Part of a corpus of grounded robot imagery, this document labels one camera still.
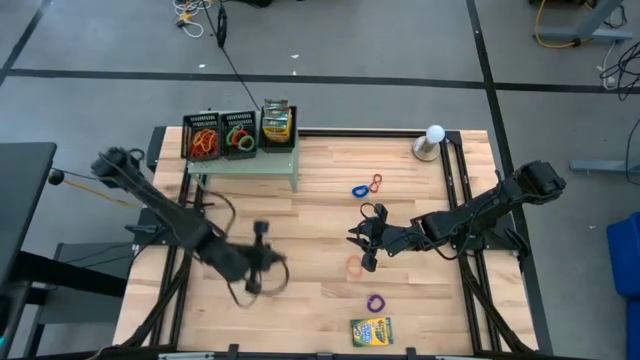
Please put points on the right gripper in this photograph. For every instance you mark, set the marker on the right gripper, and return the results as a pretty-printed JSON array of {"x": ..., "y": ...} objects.
[{"x": 392, "y": 240}]

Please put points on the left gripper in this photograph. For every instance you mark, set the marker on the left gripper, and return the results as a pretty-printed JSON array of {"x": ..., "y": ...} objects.
[{"x": 257, "y": 257}]

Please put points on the orange rubber band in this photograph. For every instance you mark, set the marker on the orange rubber band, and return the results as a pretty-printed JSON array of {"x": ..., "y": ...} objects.
[
  {"x": 354, "y": 256},
  {"x": 205, "y": 134}
]

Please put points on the blue coil wristband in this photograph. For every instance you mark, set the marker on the blue coil wristband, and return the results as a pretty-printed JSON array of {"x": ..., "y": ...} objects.
[{"x": 353, "y": 191}]

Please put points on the purple coil wristband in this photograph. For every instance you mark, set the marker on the purple coil wristband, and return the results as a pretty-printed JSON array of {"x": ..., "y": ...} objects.
[{"x": 369, "y": 303}]

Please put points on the blue and yellow crayon box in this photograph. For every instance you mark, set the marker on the blue and yellow crayon box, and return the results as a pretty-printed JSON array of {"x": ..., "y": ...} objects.
[{"x": 372, "y": 332}]

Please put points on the black mesh basket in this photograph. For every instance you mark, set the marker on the black mesh basket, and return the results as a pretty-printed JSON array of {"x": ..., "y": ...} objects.
[
  {"x": 225, "y": 152},
  {"x": 187, "y": 135},
  {"x": 280, "y": 147}
]

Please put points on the red rubber band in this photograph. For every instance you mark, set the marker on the red rubber band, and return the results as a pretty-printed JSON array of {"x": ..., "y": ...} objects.
[
  {"x": 214, "y": 146},
  {"x": 200, "y": 149},
  {"x": 376, "y": 174}
]

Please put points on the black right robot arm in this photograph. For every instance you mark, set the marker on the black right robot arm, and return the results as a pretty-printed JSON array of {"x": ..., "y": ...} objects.
[{"x": 480, "y": 207}]

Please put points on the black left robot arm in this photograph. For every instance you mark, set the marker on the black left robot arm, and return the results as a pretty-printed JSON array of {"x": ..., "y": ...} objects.
[{"x": 170, "y": 215}]

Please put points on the black desk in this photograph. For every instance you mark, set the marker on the black desk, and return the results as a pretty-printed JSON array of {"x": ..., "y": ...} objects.
[{"x": 25, "y": 200}]

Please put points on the green perforated metal shelf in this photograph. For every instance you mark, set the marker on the green perforated metal shelf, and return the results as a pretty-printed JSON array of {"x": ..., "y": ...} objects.
[{"x": 240, "y": 167}]

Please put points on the lamp with white bulb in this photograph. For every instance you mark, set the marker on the lamp with white bulb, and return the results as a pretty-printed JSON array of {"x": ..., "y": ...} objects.
[{"x": 435, "y": 133}]

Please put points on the black round knob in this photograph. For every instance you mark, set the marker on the black round knob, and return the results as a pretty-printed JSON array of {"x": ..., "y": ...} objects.
[{"x": 56, "y": 176}]

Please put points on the blue bin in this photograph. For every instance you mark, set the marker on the blue bin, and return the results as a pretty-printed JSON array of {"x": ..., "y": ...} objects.
[{"x": 625, "y": 260}]

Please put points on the grey stand leg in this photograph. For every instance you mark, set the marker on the grey stand leg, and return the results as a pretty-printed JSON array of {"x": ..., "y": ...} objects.
[{"x": 590, "y": 34}]

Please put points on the black aluminium table frame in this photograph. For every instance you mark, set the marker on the black aluminium table frame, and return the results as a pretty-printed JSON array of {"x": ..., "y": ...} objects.
[{"x": 350, "y": 132}]

